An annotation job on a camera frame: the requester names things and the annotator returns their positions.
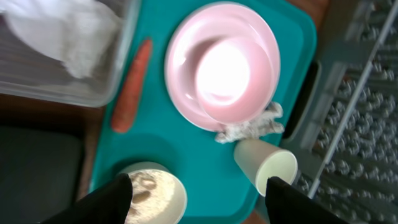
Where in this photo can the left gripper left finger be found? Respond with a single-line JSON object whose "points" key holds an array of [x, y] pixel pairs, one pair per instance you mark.
{"points": [[107, 204]]}

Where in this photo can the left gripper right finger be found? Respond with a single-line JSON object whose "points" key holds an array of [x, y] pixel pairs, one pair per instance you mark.
{"points": [[286, 205]]}

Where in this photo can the foil paper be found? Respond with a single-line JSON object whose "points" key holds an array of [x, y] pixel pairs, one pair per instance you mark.
{"points": [[259, 126]]}

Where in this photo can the orange carrot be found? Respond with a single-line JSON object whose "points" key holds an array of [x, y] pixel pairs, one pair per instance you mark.
{"points": [[128, 102]]}

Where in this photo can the white napkin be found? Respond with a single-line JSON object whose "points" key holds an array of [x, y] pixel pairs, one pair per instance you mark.
{"points": [[75, 32]]}

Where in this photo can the grey dishwasher rack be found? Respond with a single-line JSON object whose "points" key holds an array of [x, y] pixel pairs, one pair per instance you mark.
{"points": [[343, 130]]}

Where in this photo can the white bowl with food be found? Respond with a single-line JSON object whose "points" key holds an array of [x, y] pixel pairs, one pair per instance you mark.
{"points": [[157, 197]]}

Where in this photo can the white paper cup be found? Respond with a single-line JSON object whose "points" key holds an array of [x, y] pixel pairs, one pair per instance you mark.
{"points": [[260, 161]]}

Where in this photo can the teal plastic tray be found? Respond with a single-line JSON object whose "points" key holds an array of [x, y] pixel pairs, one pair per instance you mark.
{"points": [[217, 189]]}

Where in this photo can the black plastic tray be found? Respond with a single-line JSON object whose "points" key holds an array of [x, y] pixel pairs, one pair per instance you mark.
{"points": [[40, 171]]}

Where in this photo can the pink bowl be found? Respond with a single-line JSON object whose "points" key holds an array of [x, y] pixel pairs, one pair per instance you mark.
{"points": [[234, 80]]}

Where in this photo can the clear plastic bin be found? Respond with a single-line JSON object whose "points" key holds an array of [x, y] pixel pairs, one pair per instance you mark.
{"points": [[28, 73]]}

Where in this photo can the pink plate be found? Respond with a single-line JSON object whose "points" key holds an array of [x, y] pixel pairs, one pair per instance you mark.
{"points": [[196, 34]]}

